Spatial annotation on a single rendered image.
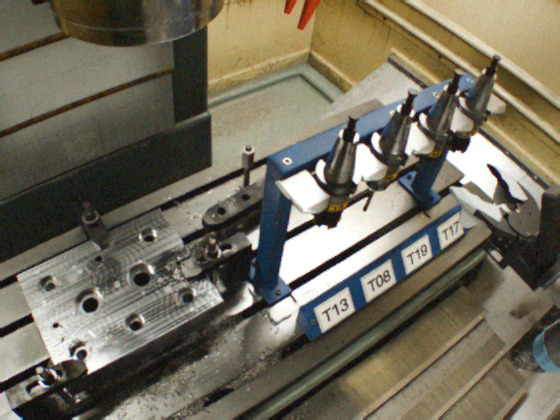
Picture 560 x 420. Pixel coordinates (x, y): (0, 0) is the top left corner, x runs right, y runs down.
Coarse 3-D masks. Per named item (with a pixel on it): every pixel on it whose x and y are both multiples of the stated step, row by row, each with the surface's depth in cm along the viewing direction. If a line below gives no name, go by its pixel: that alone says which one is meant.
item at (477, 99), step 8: (480, 80) 75; (488, 80) 74; (472, 88) 77; (480, 88) 76; (488, 88) 75; (472, 96) 77; (480, 96) 76; (488, 96) 76; (472, 104) 78; (480, 104) 77; (488, 104) 78; (480, 112) 78
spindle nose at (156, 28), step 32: (64, 0) 32; (96, 0) 32; (128, 0) 32; (160, 0) 33; (192, 0) 34; (64, 32) 36; (96, 32) 34; (128, 32) 34; (160, 32) 35; (192, 32) 37
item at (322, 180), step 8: (320, 160) 67; (320, 168) 66; (320, 176) 65; (360, 176) 65; (320, 184) 65; (328, 184) 64; (336, 184) 64; (344, 184) 64; (352, 184) 65; (336, 192) 64; (344, 192) 64; (352, 192) 66; (336, 200) 65
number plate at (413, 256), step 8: (424, 240) 94; (408, 248) 92; (416, 248) 93; (424, 248) 95; (408, 256) 92; (416, 256) 94; (424, 256) 95; (408, 264) 93; (416, 264) 94; (408, 272) 93
